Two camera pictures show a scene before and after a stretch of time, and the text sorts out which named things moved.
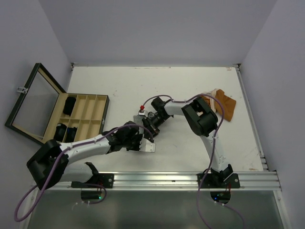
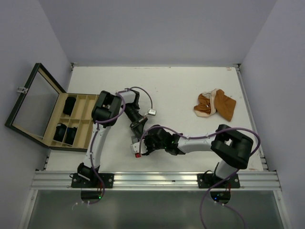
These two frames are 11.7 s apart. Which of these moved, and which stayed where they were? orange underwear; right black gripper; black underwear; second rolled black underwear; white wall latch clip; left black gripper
Moved: right black gripper; left black gripper
Stayed: orange underwear; black underwear; second rolled black underwear; white wall latch clip
